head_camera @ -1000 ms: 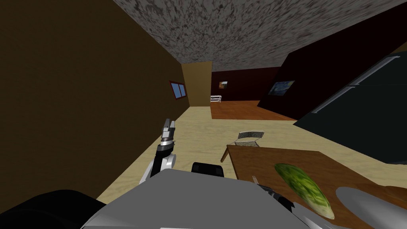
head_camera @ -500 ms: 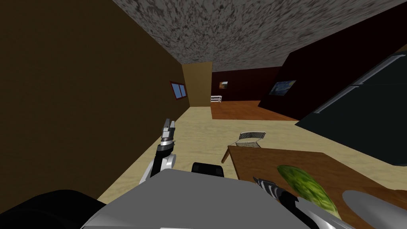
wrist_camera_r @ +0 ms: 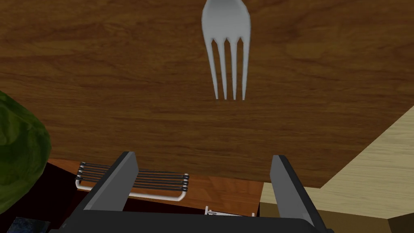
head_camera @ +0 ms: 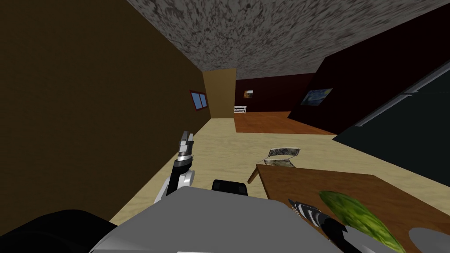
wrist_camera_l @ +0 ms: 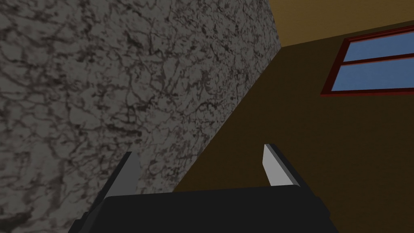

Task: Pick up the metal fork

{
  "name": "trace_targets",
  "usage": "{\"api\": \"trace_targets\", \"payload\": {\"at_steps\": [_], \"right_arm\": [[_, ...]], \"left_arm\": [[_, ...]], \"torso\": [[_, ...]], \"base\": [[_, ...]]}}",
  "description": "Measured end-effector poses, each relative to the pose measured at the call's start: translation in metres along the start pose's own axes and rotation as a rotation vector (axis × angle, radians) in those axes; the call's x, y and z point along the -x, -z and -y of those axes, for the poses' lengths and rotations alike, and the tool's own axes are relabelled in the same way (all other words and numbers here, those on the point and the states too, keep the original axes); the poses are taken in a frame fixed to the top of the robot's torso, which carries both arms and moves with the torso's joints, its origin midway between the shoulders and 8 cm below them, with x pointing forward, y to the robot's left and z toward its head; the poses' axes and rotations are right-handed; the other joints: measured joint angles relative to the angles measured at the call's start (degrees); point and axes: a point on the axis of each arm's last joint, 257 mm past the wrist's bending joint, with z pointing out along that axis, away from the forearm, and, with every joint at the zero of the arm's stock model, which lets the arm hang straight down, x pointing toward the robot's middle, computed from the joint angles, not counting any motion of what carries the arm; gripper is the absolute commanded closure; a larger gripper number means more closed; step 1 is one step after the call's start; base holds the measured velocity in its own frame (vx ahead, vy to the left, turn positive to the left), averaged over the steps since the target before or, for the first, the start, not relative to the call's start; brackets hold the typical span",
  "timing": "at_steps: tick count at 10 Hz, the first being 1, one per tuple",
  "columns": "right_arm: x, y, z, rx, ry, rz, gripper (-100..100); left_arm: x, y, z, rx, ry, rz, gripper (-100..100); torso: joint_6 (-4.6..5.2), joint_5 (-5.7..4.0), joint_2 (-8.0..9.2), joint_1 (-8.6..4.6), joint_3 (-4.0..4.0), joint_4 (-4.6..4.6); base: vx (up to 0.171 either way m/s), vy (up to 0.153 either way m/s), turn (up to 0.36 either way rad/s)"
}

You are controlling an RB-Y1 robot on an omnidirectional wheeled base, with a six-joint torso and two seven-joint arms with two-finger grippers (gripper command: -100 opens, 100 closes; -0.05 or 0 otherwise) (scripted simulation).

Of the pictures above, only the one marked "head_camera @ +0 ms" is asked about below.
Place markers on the small orange wall picture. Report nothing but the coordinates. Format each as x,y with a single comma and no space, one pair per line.
248,94

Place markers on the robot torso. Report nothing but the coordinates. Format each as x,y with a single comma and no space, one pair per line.
218,225

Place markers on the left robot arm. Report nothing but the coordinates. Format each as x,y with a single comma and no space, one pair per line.
181,179

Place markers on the brown wooden table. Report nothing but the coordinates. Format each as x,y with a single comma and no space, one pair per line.
299,182

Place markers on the blue wall painting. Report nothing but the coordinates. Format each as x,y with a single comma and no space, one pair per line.
316,97

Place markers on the white low shelf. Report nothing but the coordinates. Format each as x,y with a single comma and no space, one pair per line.
240,109

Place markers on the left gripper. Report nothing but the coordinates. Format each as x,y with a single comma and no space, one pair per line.
185,150

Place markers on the green cucumber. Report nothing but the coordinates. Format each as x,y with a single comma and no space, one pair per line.
355,214

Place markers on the white slatted chair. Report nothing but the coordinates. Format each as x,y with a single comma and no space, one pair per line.
283,156

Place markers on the grey plate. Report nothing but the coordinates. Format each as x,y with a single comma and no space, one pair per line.
432,242

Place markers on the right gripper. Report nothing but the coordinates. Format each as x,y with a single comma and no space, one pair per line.
316,217

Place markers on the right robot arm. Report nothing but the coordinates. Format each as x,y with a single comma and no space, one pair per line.
339,233

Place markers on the red framed window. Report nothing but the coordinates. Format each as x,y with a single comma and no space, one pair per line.
199,100

